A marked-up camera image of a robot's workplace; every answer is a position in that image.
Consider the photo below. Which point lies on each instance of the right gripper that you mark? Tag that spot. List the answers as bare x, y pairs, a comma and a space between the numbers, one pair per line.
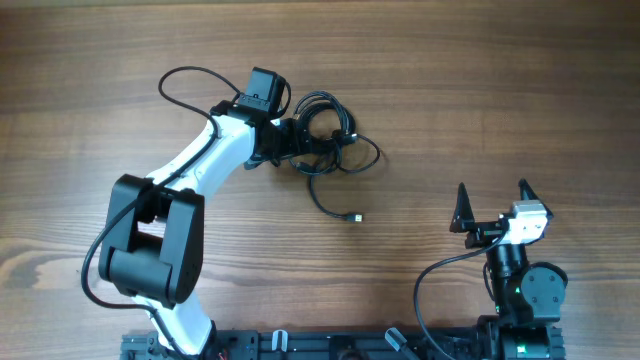
464, 222

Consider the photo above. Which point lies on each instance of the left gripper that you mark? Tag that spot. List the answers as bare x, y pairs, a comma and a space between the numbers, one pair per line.
292, 146

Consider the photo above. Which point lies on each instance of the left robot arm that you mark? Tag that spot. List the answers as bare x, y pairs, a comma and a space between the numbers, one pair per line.
151, 248

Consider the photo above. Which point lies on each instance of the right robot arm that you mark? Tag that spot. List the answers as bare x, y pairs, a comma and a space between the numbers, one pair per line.
528, 296

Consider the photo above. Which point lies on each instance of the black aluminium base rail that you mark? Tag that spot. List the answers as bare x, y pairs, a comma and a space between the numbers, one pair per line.
473, 343

